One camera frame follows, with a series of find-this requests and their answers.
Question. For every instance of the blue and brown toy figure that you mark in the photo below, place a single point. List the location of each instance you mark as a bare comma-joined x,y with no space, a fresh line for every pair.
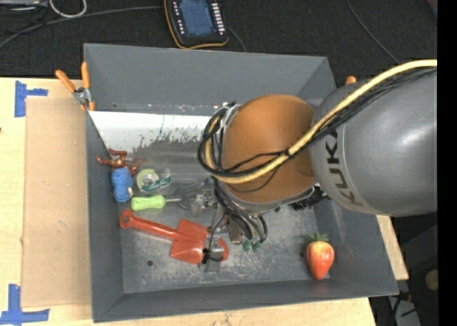
121,183

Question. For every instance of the clear green tape dispenser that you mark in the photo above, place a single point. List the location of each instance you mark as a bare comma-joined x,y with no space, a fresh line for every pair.
150,181

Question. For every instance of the brown cardboard board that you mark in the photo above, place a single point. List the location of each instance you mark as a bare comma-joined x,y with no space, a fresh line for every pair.
53,203

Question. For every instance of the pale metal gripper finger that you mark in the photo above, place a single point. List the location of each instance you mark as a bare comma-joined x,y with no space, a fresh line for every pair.
213,255
208,199

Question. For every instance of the red toy shovel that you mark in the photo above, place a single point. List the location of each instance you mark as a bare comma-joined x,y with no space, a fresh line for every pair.
185,239

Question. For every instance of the grey metal bin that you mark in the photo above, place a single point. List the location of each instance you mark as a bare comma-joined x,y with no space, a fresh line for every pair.
200,78

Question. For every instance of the red toy strawberry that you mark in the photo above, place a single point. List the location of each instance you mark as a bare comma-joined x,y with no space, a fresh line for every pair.
319,258

